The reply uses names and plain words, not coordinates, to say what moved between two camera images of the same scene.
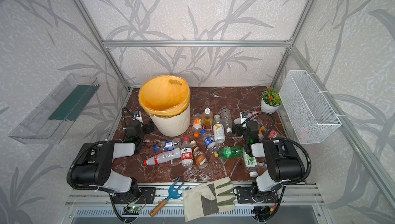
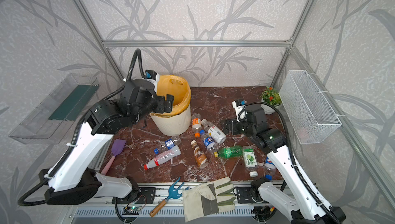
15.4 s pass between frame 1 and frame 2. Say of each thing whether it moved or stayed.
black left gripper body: moved
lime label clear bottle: stayed
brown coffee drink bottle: stayed
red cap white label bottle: stayed
